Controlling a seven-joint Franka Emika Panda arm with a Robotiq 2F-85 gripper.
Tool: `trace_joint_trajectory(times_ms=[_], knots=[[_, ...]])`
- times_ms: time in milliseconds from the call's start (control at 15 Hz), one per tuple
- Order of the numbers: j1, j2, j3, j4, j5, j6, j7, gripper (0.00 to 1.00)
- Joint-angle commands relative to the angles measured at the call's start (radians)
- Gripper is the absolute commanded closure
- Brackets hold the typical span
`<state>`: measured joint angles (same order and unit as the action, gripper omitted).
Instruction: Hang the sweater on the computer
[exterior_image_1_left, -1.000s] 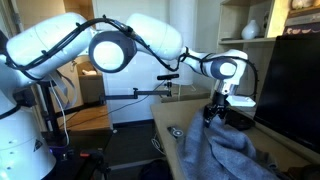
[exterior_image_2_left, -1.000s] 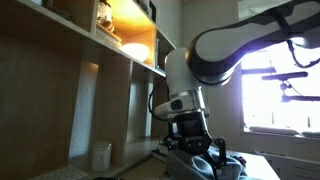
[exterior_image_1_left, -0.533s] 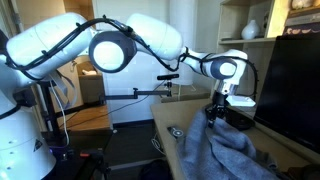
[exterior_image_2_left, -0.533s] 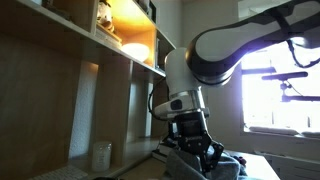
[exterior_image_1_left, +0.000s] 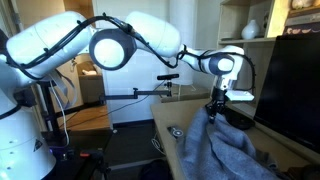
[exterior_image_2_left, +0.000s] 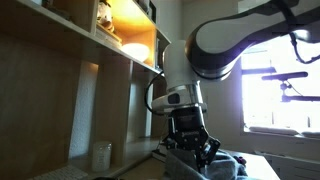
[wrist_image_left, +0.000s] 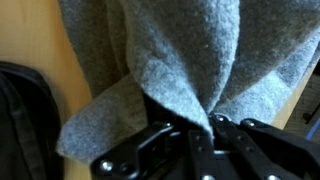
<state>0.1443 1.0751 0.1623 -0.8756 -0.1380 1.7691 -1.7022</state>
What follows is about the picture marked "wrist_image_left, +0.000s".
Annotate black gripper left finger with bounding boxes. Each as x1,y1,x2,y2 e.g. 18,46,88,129
90,121,221,180

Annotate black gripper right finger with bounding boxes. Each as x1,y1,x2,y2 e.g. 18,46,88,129
208,113,320,180

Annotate grey knit sweater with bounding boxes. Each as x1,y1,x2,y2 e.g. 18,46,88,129
56,0,320,165

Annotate black zip pouch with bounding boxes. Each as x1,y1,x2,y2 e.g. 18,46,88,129
0,60,65,180

